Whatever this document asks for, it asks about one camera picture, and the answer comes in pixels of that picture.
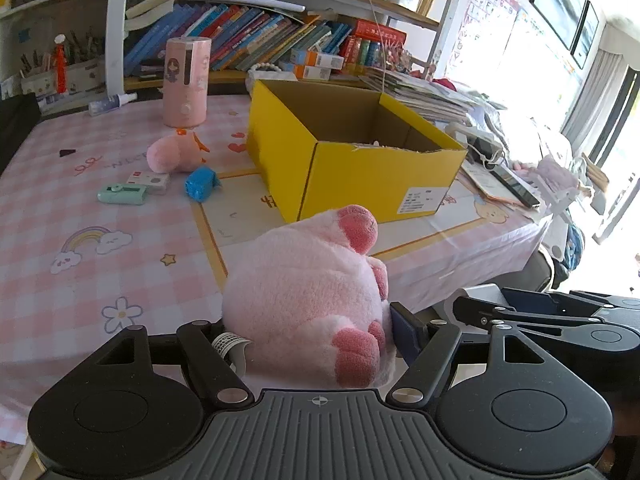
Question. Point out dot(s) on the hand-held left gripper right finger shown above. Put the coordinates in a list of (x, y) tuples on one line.
[(405, 332)]

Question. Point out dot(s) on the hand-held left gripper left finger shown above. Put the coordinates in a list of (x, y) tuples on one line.
[(200, 350)]

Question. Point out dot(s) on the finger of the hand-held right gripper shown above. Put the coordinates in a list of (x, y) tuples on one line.
[(525, 300), (480, 315)]

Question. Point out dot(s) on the pink paw plush toy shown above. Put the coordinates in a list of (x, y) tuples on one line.
[(300, 300)]

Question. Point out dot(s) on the yellow cardboard box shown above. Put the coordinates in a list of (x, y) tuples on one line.
[(360, 185)]

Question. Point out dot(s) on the white staple box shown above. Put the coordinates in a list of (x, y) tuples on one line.
[(147, 180)]

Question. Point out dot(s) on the pink axolotl plush toy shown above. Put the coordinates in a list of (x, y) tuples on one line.
[(172, 152)]

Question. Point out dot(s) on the blue cloth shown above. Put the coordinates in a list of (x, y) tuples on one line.
[(575, 247)]

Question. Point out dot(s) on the black smartphone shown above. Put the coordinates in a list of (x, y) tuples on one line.
[(517, 187)]

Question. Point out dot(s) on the paper sheets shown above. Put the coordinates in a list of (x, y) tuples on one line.
[(482, 180)]

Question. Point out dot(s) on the pink fluffy cloth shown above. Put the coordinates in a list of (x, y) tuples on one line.
[(550, 172)]

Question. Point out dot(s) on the small blue object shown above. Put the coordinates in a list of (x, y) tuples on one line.
[(200, 185)]

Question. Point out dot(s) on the pink checkered tablecloth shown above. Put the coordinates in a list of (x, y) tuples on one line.
[(125, 200)]

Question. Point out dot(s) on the white power strip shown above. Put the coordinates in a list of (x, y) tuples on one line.
[(475, 137)]

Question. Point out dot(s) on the mint green correction tape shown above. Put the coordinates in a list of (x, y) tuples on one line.
[(122, 194)]

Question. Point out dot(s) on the grey curtain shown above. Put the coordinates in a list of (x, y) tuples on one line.
[(595, 95)]

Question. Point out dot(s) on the stack of magazines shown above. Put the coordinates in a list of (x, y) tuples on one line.
[(425, 95)]

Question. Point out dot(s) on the red cloth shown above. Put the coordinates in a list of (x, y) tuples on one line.
[(444, 83)]

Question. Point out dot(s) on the pink humidifier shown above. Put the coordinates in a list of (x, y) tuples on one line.
[(185, 95)]

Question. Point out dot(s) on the small spray bottle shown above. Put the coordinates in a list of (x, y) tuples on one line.
[(107, 105)]

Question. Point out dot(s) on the small black framed picture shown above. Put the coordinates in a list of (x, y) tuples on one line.
[(586, 35)]

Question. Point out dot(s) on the small orange white box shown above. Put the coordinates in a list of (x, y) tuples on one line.
[(320, 59), (315, 73)]

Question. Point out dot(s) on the black electronic keyboard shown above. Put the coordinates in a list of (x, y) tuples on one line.
[(17, 125)]

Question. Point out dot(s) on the white bead basket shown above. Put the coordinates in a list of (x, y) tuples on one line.
[(265, 67)]

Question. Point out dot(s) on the white pen holder box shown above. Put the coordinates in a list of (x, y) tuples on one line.
[(85, 75), (37, 80)]

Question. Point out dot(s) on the red book box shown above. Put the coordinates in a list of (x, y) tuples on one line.
[(380, 32)]

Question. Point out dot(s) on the large black framed picture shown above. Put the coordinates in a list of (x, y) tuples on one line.
[(560, 0)]

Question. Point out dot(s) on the red tassel ornament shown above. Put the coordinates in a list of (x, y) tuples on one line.
[(60, 67)]

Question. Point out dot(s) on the row of colourful books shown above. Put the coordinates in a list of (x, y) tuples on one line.
[(250, 35)]

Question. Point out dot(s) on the white shelf unit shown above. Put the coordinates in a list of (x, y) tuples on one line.
[(115, 35)]

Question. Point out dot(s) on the stack of white books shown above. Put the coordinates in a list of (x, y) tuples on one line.
[(150, 7)]

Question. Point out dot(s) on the alphabet wall poster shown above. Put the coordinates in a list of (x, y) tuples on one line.
[(480, 20)]

